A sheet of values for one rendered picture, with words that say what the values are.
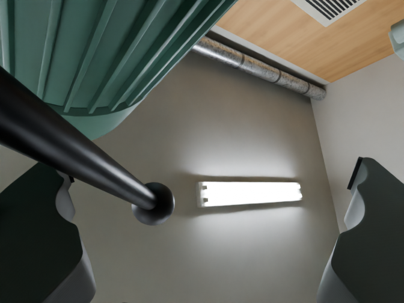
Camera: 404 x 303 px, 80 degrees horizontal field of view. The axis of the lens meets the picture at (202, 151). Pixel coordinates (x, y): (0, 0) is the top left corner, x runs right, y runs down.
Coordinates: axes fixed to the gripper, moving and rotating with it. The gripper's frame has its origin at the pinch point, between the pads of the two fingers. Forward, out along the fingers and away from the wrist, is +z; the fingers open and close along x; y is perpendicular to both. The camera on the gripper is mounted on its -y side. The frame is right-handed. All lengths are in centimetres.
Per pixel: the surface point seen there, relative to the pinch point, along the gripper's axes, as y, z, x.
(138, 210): 7.4, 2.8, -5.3
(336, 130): 122, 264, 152
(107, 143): 65, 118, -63
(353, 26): 7, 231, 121
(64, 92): -1.3, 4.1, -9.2
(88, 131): 3.6, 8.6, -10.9
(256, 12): -3, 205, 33
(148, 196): 4.5, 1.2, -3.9
